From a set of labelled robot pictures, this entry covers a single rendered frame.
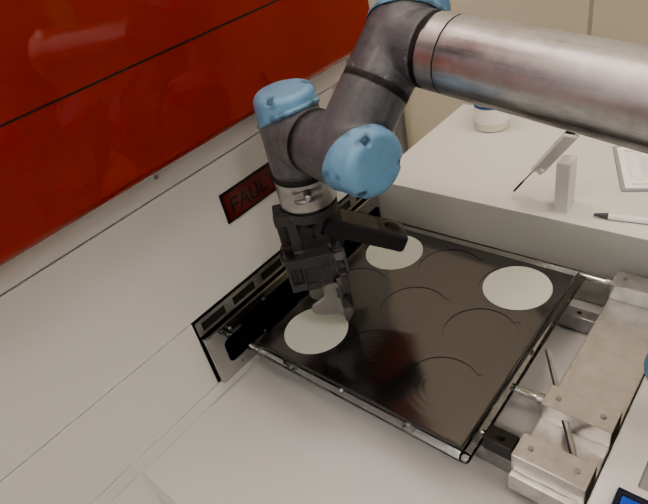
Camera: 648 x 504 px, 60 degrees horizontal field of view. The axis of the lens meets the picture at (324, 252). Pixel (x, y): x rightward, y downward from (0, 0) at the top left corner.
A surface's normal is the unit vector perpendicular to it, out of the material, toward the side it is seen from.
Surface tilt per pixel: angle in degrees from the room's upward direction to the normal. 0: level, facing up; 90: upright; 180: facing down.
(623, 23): 90
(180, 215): 90
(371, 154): 90
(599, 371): 0
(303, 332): 0
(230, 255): 90
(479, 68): 70
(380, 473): 0
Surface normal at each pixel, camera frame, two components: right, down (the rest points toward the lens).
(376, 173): 0.59, 0.37
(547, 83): -0.72, 0.22
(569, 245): -0.62, 0.55
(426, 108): -0.42, 0.60
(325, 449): -0.19, -0.79
